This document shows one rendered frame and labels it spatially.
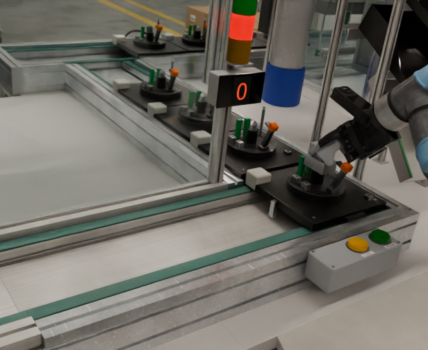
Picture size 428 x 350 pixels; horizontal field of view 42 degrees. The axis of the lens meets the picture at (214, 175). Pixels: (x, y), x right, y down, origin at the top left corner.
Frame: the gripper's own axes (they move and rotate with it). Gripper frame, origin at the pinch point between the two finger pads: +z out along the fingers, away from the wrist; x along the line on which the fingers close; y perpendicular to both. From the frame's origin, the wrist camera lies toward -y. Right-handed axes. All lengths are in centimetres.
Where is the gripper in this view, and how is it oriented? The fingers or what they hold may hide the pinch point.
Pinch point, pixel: (322, 148)
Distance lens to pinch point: 132.2
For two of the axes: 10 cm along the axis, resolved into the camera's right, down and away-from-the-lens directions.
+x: 8.2, -1.7, 5.5
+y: 3.5, 9.1, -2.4
